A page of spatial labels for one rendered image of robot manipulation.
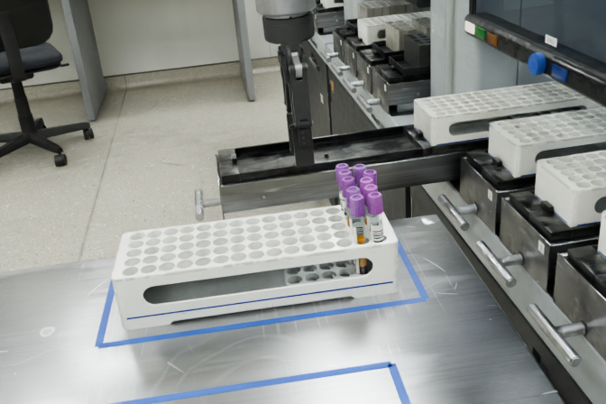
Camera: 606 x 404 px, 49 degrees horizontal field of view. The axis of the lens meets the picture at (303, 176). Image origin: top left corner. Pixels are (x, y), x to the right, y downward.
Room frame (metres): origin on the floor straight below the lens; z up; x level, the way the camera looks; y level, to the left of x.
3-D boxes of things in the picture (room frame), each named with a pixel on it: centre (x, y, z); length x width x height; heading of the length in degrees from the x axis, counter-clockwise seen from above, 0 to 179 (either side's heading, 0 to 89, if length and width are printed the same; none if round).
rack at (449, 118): (1.07, -0.35, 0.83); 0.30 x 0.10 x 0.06; 97
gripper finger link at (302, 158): (0.96, 0.00, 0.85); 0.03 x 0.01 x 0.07; 97
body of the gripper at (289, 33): (0.99, 0.00, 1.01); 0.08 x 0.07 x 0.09; 7
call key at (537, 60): (0.86, -0.33, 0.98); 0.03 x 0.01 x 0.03; 7
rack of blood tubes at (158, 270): (0.63, 0.06, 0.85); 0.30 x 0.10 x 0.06; 95
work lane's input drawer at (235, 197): (1.04, -0.18, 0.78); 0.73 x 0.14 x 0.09; 97
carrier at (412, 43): (1.46, -0.28, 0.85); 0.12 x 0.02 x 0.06; 7
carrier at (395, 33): (1.61, -0.26, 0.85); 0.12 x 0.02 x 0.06; 8
